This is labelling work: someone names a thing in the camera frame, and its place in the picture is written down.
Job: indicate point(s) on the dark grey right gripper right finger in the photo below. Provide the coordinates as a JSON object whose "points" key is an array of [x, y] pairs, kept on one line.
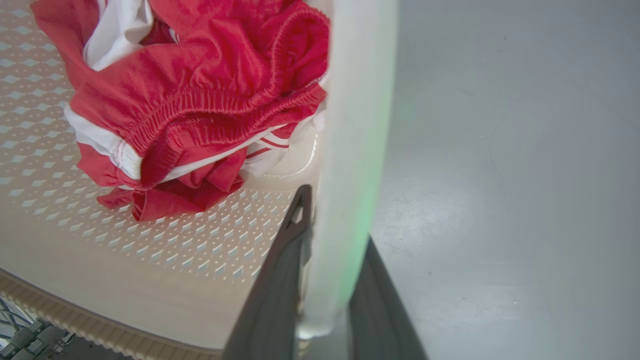
{"points": [[380, 315]]}

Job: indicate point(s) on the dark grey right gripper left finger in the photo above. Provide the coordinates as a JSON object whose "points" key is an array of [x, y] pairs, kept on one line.
{"points": [[272, 300]]}

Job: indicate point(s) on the beige perforated plastic laundry basket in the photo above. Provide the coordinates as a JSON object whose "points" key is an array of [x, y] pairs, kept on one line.
{"points": [[165, 270]]}

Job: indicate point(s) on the grey robot base part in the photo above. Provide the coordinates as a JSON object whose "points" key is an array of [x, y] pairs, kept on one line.
{"points": [[30, 340]]}

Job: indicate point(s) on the red and white garment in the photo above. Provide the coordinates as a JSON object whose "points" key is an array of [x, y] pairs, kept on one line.
{"points": [[195, 100]]}

